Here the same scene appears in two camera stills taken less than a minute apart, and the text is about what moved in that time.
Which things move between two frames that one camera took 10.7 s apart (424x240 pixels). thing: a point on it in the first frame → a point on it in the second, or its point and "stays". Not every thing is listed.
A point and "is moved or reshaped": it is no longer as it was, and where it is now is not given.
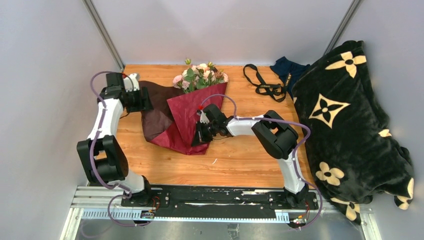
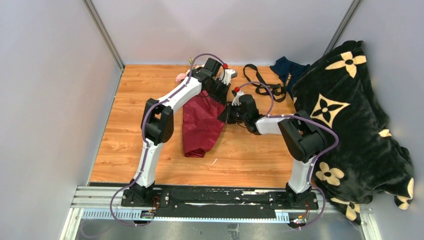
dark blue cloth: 283,67 stays
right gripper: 198,139 → 224,116
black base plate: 209,201 stays
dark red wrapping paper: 172,124 is moved or reshaped
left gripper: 145,104 → 222,98
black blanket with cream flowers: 357,155 stays
